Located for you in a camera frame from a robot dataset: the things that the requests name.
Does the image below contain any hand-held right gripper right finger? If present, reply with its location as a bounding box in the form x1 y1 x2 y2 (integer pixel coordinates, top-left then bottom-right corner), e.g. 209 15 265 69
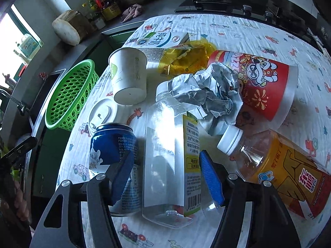
199 150 302 248

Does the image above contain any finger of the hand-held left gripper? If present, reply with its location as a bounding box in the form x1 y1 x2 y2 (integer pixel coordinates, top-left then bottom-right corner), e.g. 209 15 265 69
0 136 38 164

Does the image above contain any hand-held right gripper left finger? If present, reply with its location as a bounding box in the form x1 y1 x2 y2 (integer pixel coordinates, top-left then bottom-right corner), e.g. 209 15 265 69
30 150 138 248

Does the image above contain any clear plastic bottle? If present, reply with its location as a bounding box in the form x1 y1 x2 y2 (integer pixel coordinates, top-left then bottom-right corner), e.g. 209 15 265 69
142 81 224 229

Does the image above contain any green plastic basket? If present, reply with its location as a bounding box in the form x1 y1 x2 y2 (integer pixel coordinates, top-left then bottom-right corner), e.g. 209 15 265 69
44 59 100 131

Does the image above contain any white paper cup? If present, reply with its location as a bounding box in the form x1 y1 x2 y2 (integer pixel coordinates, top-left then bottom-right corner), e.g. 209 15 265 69
108 47 148 106

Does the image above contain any person's left hand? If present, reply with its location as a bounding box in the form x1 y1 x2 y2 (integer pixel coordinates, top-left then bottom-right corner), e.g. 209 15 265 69
14 180 30 222

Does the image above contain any blue drink can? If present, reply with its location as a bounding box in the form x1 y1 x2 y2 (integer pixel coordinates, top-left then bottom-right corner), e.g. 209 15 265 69
89 123 144 217

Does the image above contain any steel faucet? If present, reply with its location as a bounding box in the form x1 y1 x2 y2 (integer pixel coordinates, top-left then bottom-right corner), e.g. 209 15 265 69
0 89 28 116

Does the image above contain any steel sink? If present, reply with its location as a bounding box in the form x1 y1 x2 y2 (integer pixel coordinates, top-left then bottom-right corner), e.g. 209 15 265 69
28 68 67 130

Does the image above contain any white plastic lid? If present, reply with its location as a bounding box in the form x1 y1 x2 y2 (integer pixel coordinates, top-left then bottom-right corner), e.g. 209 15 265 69
89 98 135 138

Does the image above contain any orange label plastic bottle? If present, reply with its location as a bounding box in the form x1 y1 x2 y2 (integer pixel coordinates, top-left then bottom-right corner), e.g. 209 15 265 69
217 124 331 221

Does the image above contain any crumpled grey paper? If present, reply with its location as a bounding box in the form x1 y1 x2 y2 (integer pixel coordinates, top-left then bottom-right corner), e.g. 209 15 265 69
165 62 245 137

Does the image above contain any large detergent bottle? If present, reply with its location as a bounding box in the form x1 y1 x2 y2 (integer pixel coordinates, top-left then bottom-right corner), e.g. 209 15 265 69
20 33 43 58

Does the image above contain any red printed paper cup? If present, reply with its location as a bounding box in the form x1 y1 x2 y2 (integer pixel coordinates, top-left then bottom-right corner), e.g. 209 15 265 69
207 50 299 122

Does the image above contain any window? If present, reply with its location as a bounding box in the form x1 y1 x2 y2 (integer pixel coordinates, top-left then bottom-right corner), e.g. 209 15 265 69
0 5 45 69

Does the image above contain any yellow plastic wrapper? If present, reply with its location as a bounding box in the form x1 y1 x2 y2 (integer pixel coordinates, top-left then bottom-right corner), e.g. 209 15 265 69
158 38 218 77

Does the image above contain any round wooden chopping block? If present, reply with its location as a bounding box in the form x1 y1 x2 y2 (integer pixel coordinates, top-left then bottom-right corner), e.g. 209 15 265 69
52 10 91 46

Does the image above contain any white green milk carton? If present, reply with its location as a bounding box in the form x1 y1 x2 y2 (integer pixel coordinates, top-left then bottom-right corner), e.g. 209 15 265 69
124 31 191 63

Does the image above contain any small white jar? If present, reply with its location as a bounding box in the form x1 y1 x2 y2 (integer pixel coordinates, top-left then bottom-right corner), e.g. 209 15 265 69
93 15 106 30

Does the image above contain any printed blanket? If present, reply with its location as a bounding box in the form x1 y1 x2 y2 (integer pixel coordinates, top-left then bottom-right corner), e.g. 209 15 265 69
55 14 331 248

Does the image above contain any large cooking oil bottle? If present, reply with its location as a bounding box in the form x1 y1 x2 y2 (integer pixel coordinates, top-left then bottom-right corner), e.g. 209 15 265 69
100 0 122 21

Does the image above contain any pink rag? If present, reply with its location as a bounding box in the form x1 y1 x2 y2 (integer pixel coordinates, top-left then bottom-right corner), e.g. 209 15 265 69
120 4 143 23

